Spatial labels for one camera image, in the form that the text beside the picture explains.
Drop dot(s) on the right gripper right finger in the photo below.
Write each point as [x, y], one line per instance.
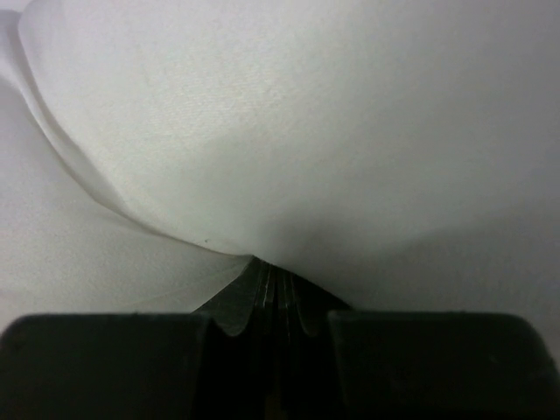
[301, 306]

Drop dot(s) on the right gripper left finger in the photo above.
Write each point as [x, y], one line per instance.
[244, 308]

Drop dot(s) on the white pillow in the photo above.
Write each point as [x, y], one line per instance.
[348, 129]

